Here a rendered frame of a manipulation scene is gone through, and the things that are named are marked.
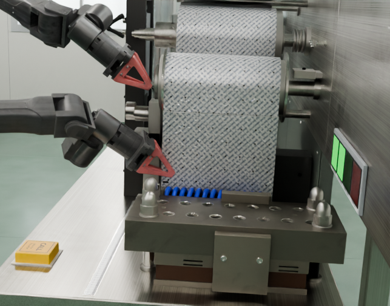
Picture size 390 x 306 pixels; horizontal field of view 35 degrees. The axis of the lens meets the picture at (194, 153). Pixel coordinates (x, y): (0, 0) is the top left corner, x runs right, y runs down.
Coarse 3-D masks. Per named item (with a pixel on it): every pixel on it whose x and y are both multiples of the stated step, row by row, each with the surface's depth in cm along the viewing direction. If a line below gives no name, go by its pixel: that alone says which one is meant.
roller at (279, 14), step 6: (282, 12) 149; (282, 18) 147; (282, 24) 146; (282, 30) 146; (276, 36) 146; (282, 36) 146; (276, 42) 146; (282, 42) 146; (276, 48) 146; (276, 54) 147
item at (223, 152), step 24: (168, 120) 126; (192, 120) 126; (216, 120) 126; (240, 120) 125; (264, 120) 125; (168, 144) 128; (192, 144) 128; (216, 144) 127; (240, 144) 127; (264, 144) 126; (192, 168) 129; (216, 168) 129; (240, 168) 128; (264, 168) 128
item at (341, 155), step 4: (340, 144) 98; (340, 148) 98; (344, 148) 95; (340, 152) 97; (344, 152) 94; (340, 156) 97; (344, 156) 94; (340, 160) 97; (344, 160) 94; (340, 164) 97; (340, 168) 97; (340, 172) 96; (340, 176) 96
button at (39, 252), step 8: (32, 240) 128; (40, 240) 128; (24, 248) 124; (32, 248) 124; (40, 248) 124; (48, 248) 124; (56, 248) 127; (16, 256) 122; (24, 256) 122; (32, 256) 122; (40, 256) 122; (48, 256) 122; (48, 264) 122
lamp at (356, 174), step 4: (356, 168) 85; (352, 172) 87; (356, 172) 85; (360, 172) 82; (352, 176) 87; (356, 176) 85; (352, 180) 87; (356, 180) 84; (352, 184) 87; (356, 184) 84; (352, 188) 86; (356, 188) 84; (352, 192) 86; (356, 192) 84; (352, 196) 86; (356, 196) 84; (356, 200) 84; (356, 204) 84
